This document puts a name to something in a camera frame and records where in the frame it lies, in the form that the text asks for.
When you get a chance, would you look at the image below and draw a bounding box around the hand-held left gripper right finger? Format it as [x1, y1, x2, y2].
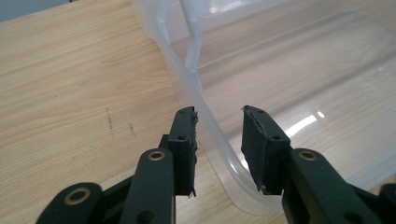
[241, 105, 385, 224]

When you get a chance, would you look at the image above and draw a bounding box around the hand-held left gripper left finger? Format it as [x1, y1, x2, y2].
[119, 105, 199, 224]

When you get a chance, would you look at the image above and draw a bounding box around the clear plastic storage box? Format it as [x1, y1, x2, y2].
[130, 0, 396, 217]

